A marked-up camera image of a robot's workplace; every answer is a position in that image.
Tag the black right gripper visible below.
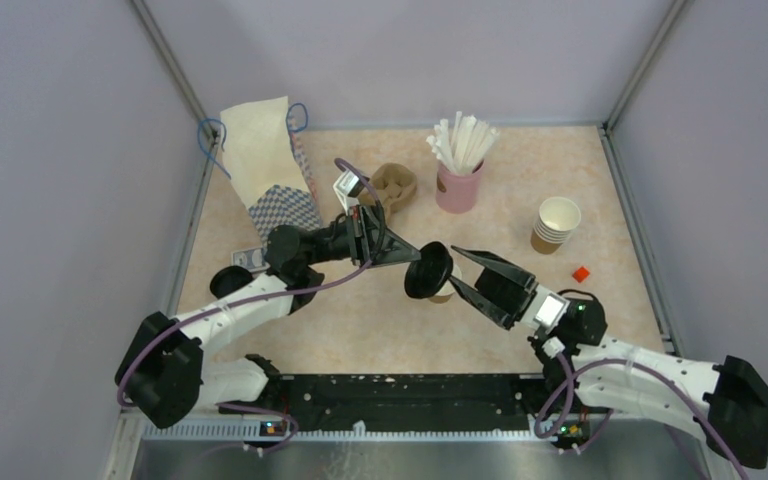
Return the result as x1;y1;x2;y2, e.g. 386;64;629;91
441;245;549;333

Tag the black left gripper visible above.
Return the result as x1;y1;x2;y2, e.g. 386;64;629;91
305;204;423;270

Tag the black plastic cup lid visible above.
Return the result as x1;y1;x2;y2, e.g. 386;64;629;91
403;241;454;299

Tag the single brown paper cup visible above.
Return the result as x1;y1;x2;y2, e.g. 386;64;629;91
428;264;462;304

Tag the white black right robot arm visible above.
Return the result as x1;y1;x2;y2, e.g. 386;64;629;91
451;247;768;470

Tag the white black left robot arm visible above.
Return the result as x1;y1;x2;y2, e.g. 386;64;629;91
115;205;421;428

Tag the brown pulp cup carrier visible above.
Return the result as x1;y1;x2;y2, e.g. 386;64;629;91
368;163;418;217

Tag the pink straw holder cup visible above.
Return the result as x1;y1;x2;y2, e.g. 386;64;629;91
435;161;484;214

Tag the small red cube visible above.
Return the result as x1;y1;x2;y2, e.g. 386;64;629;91
572;266;590;283

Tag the stack of brown paper cups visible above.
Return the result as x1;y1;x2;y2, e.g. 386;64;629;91
530;196;582;255

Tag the bundle of white straws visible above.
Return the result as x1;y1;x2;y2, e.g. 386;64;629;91
426;111;501;176

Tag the blue checkered paper bag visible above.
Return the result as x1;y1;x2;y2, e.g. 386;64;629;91
197;96;324;243

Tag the stack of black lids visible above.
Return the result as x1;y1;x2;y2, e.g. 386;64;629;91
209;265;254;299

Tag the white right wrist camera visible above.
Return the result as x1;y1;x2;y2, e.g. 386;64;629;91
534;292;569;332

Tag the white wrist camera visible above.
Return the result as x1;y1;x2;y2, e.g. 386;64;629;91
534;292;569;332
333;169;367;215

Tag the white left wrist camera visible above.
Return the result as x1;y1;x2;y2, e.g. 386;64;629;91
333;169;367;215

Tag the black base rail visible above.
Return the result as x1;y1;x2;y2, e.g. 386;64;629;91
238;372;614;442

